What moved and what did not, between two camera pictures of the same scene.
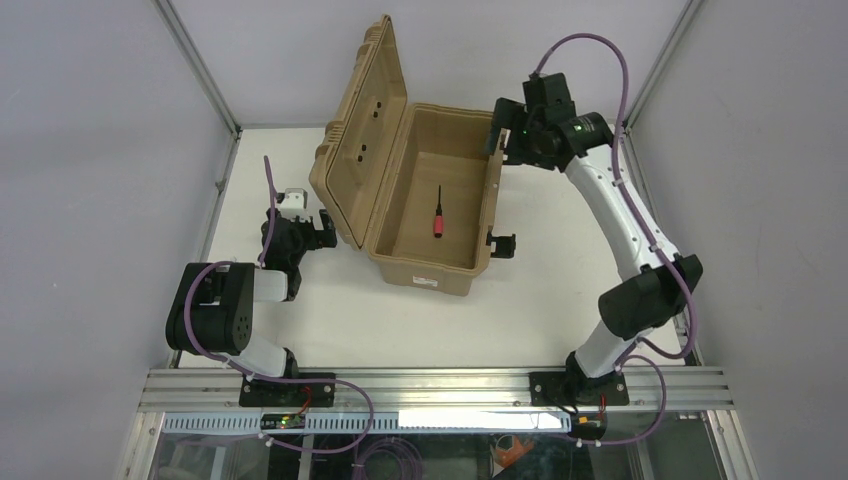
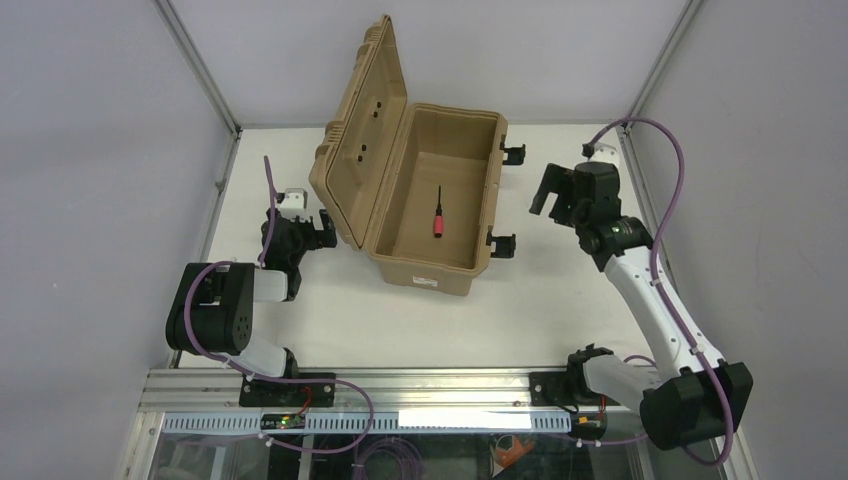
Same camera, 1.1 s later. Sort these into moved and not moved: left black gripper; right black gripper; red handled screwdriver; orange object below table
Moved: right black gripper
Not moved: left black gripper; orange object below table; red handled screwdriver
